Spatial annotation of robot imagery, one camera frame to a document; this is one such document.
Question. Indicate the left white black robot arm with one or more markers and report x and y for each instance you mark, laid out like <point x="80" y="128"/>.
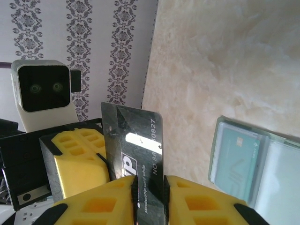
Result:
<point x="25" y="215"/>

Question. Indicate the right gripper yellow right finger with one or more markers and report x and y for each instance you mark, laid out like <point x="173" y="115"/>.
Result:
<point x="204" y="206"/>

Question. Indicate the black VIP card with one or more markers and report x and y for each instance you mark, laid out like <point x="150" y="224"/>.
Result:
<point x="117" y="122"/>

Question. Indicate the teal chip card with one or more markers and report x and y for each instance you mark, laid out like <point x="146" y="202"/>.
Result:
<point x="234" y="164"/>

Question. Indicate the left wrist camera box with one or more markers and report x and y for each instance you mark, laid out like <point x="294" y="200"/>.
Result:
<point x="44" y="89"/>

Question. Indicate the pale green card holder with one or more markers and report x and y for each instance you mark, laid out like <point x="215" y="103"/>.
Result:
<point x="276" y="178"/>

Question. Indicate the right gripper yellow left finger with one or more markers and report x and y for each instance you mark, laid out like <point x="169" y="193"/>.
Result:
<point x="98" y="206"/>

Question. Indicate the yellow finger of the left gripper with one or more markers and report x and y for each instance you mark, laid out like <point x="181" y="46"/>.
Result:
<point x="79" y="171"/>

